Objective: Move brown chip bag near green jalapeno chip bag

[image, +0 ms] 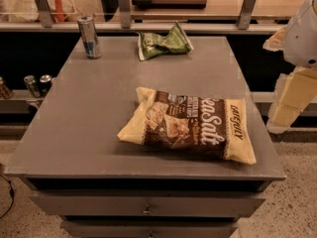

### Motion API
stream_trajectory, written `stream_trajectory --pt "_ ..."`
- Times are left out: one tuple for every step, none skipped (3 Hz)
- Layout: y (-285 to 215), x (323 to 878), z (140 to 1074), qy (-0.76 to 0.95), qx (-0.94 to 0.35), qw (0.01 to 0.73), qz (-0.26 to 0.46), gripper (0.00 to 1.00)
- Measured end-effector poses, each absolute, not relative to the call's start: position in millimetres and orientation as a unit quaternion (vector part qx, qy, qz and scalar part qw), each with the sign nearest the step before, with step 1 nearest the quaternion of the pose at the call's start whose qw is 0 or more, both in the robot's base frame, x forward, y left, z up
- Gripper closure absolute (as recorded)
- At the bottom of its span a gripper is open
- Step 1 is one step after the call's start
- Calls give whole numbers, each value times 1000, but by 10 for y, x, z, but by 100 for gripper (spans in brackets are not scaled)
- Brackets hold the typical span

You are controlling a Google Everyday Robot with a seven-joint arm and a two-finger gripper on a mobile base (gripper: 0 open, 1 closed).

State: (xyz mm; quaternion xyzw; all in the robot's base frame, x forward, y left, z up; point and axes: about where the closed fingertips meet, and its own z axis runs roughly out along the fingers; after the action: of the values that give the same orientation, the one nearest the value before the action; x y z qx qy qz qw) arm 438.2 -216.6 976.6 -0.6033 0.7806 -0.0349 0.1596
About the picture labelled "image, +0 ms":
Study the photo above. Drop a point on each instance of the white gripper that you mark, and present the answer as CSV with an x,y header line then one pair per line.
x,y
301,40

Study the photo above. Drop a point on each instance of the brown sea salt chip bag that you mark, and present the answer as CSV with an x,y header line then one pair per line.
x,y
214,127

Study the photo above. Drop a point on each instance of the green jalapeno chip bag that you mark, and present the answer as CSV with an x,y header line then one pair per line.
x,y
153,45

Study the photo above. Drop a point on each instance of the white orange plastic bag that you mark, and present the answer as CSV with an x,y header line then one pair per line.
x,y
27,10

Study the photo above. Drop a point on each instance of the silver blue energy drink can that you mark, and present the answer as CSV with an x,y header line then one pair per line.
x,y
89,37

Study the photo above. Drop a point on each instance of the grey drawer cabinet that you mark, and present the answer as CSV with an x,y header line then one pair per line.
x,y
72,142

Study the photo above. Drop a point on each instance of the dark can on shelf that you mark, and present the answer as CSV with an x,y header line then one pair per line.
x,y
45,84

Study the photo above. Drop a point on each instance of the lower grey drawer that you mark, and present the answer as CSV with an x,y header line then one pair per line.
x,y
148,229

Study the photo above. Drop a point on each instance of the grey drawer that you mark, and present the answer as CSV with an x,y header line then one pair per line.
x,y
164,204
148,229

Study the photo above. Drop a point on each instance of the upper grey drawer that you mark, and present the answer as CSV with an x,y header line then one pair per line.
x,y
164,204

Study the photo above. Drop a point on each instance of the middle metal bracket post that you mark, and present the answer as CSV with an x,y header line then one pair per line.
x,y
125,13

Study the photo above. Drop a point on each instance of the left metal bracket post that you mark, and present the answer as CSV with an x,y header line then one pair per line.
x,y
45,15

